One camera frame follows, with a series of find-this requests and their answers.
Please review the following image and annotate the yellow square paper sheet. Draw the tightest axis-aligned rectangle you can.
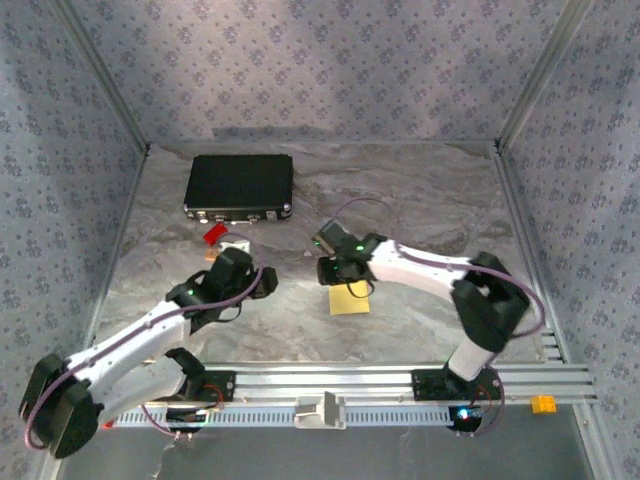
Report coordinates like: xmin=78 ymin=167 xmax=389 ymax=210
xmin=328 ymin=283 xmax=373 ymax=317

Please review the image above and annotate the small red toy brick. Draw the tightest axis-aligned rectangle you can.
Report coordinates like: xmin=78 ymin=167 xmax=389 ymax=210
xmin=202 ymin=223 xmax=230 ymax=247

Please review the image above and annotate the black hard case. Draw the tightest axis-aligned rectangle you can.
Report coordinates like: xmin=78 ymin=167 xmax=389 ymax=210
xmin=182 ymin=153 xmax=295 ymax=225

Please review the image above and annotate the black controller board with LED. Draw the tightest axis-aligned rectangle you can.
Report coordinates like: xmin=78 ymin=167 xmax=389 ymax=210
xmin=447 ymin=404 xmax=486 ymax=434
xmin=164 ymin=407 xmax=209 ymax=434

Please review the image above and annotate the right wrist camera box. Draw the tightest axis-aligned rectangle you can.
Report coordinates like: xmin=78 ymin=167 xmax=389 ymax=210
xmin=311 ymin=221 xmax=352 ymax=253

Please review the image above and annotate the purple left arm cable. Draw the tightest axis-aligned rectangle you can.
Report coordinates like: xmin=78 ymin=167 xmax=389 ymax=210
xmin=23 ymin=230 xmax=266 ymax=449

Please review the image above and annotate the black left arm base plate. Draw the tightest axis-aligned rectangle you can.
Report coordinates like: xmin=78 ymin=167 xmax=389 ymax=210
xmin=179 ymin=370 xmax=237 ymax=403

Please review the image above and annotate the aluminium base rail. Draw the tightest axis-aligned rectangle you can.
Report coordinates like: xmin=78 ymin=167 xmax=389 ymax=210
xmin=54 ymin=363 xmax=599 ymax=407

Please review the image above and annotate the aluminium table side rail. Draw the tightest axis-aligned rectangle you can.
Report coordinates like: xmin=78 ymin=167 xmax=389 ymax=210
xmin=79 ymin=144 xmax=154 ymax=359
xmin=492 ymin=144 xmax=572 ymax=365

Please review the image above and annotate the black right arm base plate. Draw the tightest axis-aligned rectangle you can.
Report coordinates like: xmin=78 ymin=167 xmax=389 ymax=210
xmin=410 ymin=368 xmax=504 ymax=402

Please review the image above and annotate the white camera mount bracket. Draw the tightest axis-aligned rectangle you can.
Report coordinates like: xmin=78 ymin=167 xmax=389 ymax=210
xmin=292 ymin=391 xmax=347 ymax=431

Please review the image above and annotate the white slotted cable duct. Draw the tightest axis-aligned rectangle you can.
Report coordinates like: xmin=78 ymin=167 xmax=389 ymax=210
xmin=107 ymin=404 xmax=484 ymax=430

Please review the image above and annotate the aluminium frame post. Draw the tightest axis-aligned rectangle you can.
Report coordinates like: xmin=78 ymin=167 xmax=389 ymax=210
xmin=52 ymin=0 xmax=152 ymax=152

